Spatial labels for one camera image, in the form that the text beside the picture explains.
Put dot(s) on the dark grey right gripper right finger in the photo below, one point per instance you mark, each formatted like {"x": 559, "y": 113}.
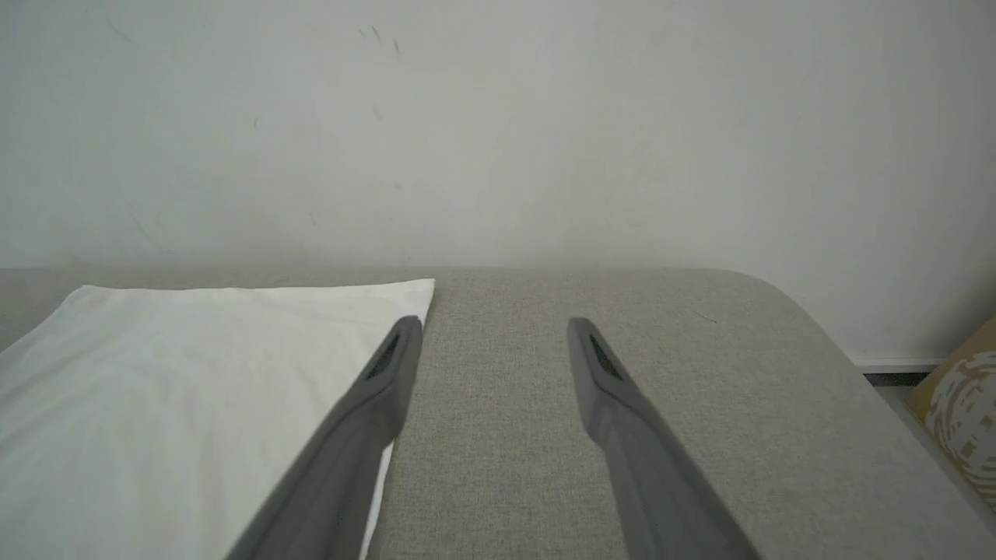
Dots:
{"x": 646, "y": 467}

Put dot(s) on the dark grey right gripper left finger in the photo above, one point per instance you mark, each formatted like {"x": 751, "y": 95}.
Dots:
{"x": 342, "y": 467}

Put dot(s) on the white and blue garment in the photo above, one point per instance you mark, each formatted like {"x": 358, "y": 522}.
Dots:
{"x": 171, "y": 412}

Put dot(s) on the yellow and white patterned box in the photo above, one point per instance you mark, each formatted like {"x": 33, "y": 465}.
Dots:
{"x": 961, "y": 408}

